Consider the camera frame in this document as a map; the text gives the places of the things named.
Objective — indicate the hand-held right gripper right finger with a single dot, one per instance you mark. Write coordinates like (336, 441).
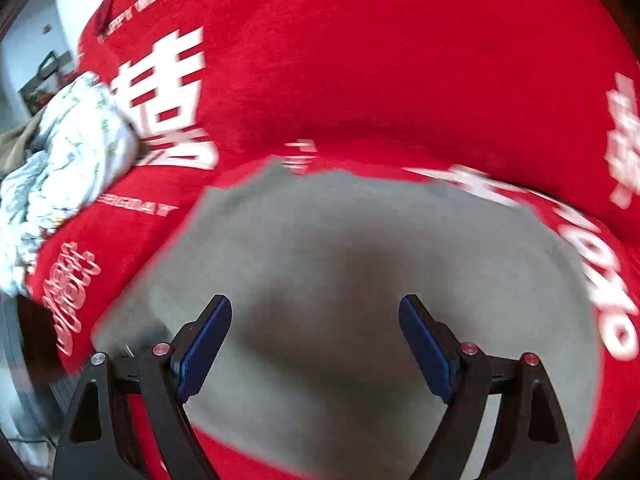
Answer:
(430, 347)

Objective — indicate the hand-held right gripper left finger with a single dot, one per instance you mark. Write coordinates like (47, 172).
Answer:
(202, 347)

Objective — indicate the grey knit sweater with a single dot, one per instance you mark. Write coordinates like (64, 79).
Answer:
(350, 285)

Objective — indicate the white floral cloth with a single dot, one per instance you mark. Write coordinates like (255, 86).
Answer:
(60, 170)

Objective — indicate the red printed sofa cover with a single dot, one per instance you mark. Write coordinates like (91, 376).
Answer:
(380, 70)

